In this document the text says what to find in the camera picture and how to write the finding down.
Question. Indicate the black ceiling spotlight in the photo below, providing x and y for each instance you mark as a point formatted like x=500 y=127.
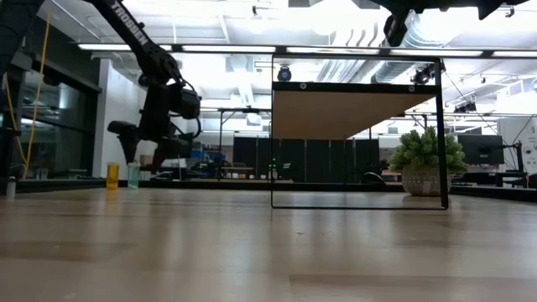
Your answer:
x=284 y=74
x=421 y=76

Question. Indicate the black partition panels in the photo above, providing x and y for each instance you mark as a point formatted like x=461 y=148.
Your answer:
x=319 y=161

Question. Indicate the green artificial potted plant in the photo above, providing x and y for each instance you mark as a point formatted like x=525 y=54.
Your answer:
x=419 y=151

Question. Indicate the long ceiling light bar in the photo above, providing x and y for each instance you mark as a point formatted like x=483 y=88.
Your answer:
x=226 y=48

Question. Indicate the black frame desk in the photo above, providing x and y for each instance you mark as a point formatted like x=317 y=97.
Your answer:
x=221 y=134

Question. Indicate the silver ventilation duct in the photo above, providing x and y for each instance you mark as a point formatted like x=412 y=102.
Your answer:
x=390 y=71

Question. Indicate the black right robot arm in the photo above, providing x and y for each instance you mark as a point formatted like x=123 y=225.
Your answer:
x=490 y=8

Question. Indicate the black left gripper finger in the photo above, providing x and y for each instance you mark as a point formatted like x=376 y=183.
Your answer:
x=128 y=140
x=172 y=149

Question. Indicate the yellow plastic cup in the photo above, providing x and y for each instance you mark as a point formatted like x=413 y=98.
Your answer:
x=112 y=178

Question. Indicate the small white cylinder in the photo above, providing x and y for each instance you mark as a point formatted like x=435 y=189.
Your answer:
x=10 y=189

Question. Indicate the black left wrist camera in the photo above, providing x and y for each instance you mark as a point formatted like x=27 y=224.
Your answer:
x=191 y=102

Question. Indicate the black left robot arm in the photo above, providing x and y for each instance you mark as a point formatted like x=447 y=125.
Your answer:
x=142 y=46

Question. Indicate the wooden shelf black metal frame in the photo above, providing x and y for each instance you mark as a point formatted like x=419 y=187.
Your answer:
x=335 y=113

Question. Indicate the black table frame rails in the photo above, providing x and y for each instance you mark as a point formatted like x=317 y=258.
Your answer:
x=189 y=184

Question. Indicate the white board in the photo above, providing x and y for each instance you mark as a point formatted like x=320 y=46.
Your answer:
x=530 y=147

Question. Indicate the brown cardboard box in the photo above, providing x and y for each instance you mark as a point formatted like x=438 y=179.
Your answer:
x=146 y=160

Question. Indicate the black computer monitor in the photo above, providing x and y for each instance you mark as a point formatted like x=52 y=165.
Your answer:
x=480 y=149

